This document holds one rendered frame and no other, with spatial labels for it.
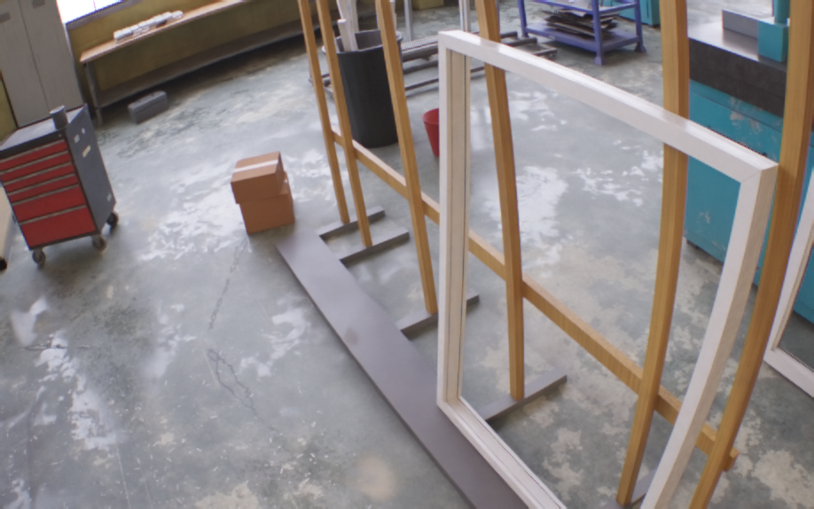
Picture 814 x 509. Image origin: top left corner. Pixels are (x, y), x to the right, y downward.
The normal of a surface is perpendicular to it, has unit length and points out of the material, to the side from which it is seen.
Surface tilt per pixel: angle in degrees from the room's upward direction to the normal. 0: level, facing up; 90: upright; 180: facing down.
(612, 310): 0
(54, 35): 90
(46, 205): 90
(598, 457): 0
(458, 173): 90
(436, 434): 0
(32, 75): 90
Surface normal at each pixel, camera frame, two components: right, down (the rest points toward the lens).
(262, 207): 0.18, 0.51
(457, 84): 0.46, 0.42
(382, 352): -0.14, -0.83
